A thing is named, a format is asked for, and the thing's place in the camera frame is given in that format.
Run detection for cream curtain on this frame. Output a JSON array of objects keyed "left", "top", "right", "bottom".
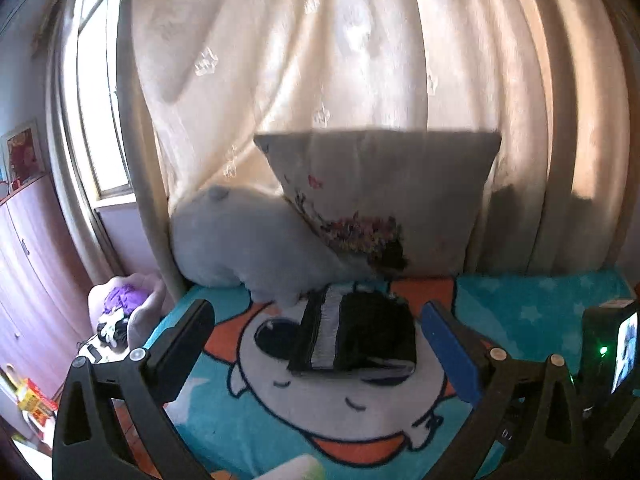
[{"left": 117, "top": 0, "right": 631, "bottom": 281}]

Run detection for purple cloth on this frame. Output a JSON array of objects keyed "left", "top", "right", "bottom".
[{"left": 102, "top": 284, "right": 146, "bottom": 316}]

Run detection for teal star printed blanket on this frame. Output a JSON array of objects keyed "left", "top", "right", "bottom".
[{"left": 115, "top": 270, "right": 636, "bottom": 480}]

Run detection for pale blue plush pillow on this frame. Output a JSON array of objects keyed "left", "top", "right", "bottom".
[{"left": 169, "top": 185, "right": 371, "bottom": 306}]

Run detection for wooden wardrobe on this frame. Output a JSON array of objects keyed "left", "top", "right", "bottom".
[{"left": 0, "top": 170, "right": 108, "bottom": 401}]

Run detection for red yellow box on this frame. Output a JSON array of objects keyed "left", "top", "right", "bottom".
[{"left": 15, "top": 375, "right": 58, "bottom": 427}]

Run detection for striped pants with dark patches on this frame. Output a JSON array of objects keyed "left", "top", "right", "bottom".
[{"left": 287, "top": 284, "right": 418, "bottom": 376}]

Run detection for window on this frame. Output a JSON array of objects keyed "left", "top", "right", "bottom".
[{"left": 55, "top": 0, "right": 138, "bottom": 206}]

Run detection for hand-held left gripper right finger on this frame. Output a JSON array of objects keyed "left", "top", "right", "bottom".
[{"left": 420, "top": 301, "right": 613, "bottom": 480}]

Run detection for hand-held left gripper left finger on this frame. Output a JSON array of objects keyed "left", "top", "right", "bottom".
[{"left": 51, "top": 299, "right": 216, "bottom": 480}]

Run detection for floral butterfly pillow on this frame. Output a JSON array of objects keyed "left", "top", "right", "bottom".
[{"left": 253, "top": 129, "right": 502, "bottom": 278}]

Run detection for framed picture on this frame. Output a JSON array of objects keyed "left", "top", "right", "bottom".
[{"left": 0, "top": 119, "right": 48, "bottom": 183}]

